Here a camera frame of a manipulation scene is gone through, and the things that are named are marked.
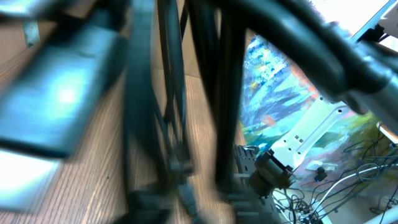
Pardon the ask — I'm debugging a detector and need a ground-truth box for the black USB cable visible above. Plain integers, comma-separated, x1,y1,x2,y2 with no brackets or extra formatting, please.
186,0,398,224

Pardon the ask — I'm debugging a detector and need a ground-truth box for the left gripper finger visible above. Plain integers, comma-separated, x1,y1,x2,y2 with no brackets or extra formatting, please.
1,9,127,158

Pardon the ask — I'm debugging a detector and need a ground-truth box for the thin black cable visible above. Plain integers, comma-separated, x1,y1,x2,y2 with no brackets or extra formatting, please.
121,0,200,224

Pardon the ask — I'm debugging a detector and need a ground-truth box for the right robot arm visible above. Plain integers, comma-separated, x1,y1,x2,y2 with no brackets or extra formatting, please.
249,97,350,197

